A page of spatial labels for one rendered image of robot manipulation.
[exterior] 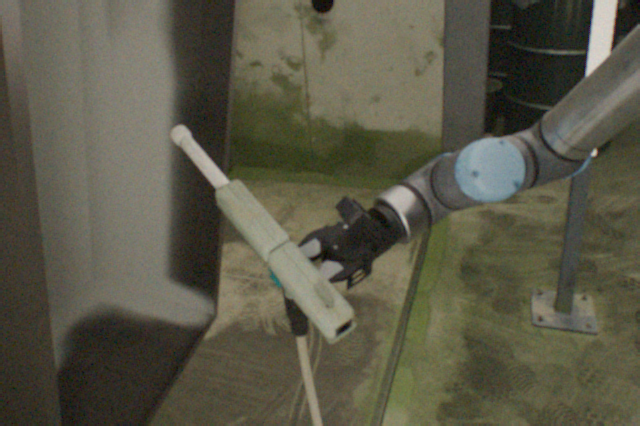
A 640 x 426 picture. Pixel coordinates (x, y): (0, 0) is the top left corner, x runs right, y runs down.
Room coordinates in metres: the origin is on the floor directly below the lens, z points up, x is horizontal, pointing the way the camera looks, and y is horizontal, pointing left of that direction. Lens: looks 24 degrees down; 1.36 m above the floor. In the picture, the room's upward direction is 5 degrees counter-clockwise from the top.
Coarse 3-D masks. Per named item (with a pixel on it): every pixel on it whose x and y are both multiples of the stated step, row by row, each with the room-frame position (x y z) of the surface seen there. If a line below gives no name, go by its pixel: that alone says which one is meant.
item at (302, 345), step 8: (304, 336) 0.80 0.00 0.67; (304, 344) 0.80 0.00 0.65; (304, 352) 0.81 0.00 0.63; (304, 360) 0.81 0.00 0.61; (304, 368) 0.81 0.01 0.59; (304, 376) 0.81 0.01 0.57; (304, 384) 0.81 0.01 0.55; (312, 384) 0.81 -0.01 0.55; (312, 392) 0.80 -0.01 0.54; (312, 400) 0.80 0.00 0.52; (312, 408) 0.80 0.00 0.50; (312, 416) 0.79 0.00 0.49; (320, 424) 0.79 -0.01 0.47
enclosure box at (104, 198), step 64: (0, 0) 0.53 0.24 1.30; (64, 0) 1.18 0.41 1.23; (128, 0) 1.18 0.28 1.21; (192, 0) 1.13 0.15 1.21; (0, 64) 0.53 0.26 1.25; (64, 64) 1.17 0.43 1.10; (128, 64) 1.19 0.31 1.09; (192, 64) 1.14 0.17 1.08; (0, 128) 0.54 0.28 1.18; (64, 128) 1.17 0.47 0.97; (128, 128) 1.20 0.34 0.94; (192, 128) 1.15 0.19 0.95; (0, 192) 0.55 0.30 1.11; (64, 192) 1.16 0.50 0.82; (128, 192) 1.21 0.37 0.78; (192, 192) 1.15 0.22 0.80; (0, 256) 0.56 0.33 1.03; (64, 256) 1.16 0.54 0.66; (128, 256) 1.22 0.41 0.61; (192, 256) 1.16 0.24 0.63; (0, 320) 0.57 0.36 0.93; (64, 320) 1.10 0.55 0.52; (128, 320) 1.11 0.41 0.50; (192, 320) 1.13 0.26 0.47; (0, 384) 0.58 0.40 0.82; (64, 384) 0.92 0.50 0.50; (128, 384) 0.93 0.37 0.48
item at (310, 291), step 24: (192, 144) 0.96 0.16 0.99; (216, 168) 0.90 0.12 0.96; (216, 192) 0.84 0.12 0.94; (240, 192) 0.83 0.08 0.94; (240, 216) 0.79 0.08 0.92; (264, 216) 0.78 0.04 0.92; (264, 240) 0.74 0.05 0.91; (288, 240) 0.75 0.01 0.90; (264, 264) 0.75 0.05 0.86; (288, 264) 0.70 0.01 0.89; (312, 264) 0.70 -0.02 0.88; (288, 288) 0.69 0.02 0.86; (312, 288) 0.66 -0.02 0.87; (288, 312) 0.76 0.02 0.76; (312, 312) 0.64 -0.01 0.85; (336, 312) 0.62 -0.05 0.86; (336, 336) 0.62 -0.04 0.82
